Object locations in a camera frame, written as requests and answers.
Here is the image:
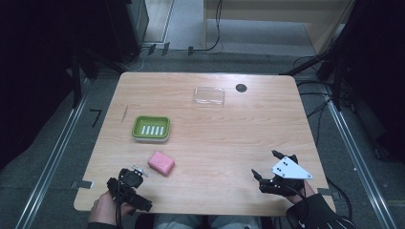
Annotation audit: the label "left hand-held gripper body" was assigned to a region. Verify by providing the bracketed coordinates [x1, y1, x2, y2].
[106, 164, 154, 213]

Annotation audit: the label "metal floor rail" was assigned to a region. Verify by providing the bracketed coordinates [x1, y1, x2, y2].
[14, 91, 90, 229]
[326, 100, 398, 229]

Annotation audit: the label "black hanging cable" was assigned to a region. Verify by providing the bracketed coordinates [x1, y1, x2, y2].
[190, 0, 224, 53]

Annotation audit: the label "light wooden furniture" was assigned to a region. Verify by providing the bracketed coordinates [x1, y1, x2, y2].
[202, 0, 355, 55]

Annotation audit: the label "person's legs in jeans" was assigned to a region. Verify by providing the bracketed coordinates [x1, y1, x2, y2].
[153, 213, 263, 229]

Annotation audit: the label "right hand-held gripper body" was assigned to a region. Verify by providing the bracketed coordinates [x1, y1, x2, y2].
[258, 155, 313, 196]

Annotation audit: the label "pink soap bar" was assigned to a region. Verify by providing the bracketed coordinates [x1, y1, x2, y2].
[147, 151, 176, 177]

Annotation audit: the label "clear plastic lid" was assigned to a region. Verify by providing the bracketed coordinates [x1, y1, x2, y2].
[192, 86, 226, 108]

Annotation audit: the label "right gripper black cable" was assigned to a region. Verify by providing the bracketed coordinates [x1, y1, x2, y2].
[284, 184, 311, 229]

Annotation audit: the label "white floor cable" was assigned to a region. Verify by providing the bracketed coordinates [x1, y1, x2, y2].
[119, 47, 151, 73]

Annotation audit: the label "person's right hand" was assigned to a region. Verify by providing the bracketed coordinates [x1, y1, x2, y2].
[285, 180, 317, 205]

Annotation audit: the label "person's left hand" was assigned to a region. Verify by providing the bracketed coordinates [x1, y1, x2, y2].
[88, 190, 136, 226]

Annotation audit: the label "green soap dish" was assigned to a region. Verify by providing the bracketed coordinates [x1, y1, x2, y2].
[131, 114, 172, 143]

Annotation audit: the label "dark cabinet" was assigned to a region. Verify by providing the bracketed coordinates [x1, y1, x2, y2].
[104, 0, 150, 64]

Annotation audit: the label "black stand leg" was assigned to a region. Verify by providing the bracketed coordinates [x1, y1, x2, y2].
[279, 47, 339, 77]

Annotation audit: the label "black floor cables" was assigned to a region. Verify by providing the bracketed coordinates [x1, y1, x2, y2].
[292, 55, 338, 148]

